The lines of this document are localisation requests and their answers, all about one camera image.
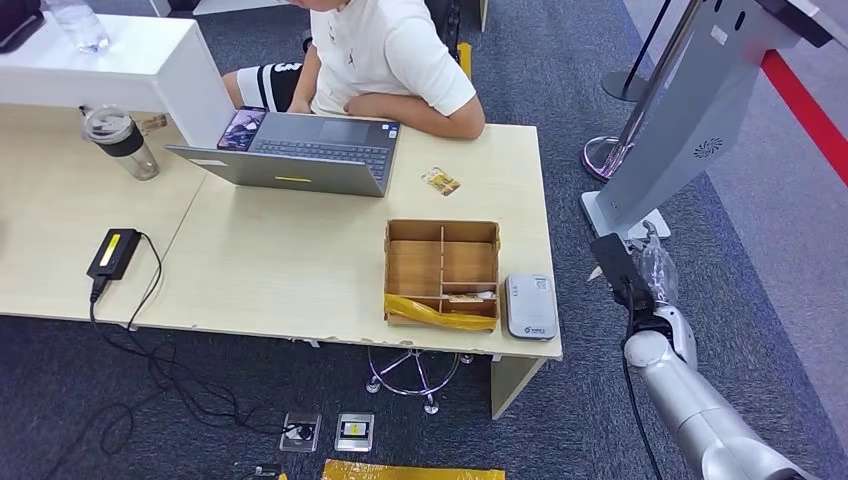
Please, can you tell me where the grey kiosk stand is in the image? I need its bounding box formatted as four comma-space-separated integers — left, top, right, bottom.
580, 0, 848, 241

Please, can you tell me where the chrome stanchion pole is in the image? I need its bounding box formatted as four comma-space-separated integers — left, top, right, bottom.
581, 0, 704, 183

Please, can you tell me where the person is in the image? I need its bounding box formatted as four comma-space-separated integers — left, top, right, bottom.
221, 0, 486, 142

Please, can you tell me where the wooden divided box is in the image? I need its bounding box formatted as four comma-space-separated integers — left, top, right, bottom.
382, 218, 501, 333

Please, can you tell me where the clear tumbler with black band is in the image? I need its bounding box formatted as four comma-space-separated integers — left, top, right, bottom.
81, 105, 160, 182

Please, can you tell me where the white raised desk shelf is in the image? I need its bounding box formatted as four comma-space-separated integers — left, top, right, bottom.
0, 13, 236, 148

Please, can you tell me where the dark stanchion pole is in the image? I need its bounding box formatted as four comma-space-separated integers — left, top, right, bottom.
600, 0, 674, 104

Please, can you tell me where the grey laptop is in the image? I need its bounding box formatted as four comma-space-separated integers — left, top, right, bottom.
165, 109, 402, 199

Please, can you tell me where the black device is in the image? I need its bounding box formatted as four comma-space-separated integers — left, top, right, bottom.
0, 0, 46, 56

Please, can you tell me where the silver floor socket with plug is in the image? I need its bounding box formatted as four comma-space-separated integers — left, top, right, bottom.
278, 411, 323, 454

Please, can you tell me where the yellow printed card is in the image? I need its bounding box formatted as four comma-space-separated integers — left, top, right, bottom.
420, 166, 462, 198

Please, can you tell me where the person's left hand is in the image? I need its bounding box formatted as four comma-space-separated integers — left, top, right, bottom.
344, 94, 383, 121

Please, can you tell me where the black power adapter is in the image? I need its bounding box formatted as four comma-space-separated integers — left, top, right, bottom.
86, 228, 143, 282

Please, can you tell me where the chrome stool base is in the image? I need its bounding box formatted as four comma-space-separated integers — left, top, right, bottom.
364, 345, 475, 417

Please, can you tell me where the silver floor socket yellow label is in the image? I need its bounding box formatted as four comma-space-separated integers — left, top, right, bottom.
333, 412, 376, 454

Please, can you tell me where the black smartphone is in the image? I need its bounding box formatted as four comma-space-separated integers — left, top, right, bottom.
217, 105, 268, 152

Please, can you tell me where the stack of cards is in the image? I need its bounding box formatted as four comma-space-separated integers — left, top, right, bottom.
447, 290, 498, 306

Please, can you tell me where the black power cable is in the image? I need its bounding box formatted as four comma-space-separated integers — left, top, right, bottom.
39, 231, 309, 480

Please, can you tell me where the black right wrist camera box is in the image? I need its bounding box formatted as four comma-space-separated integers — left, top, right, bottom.
589, 233, 657, 314

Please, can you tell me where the yellow plastic package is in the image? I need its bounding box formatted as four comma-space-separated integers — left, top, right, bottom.
321, 458, 507, 480

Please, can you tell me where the white card reader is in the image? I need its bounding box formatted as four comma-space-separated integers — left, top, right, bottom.
503, 273, 559, 342

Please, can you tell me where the clear plastic water bottle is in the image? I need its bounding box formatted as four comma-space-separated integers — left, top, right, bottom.
44, 0, 111, 54

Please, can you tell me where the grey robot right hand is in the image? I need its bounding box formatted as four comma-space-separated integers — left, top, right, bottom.
635, 221, 681, 306

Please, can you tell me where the yellow plastic strip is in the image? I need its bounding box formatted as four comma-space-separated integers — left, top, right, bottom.
384, 293, 498, 333

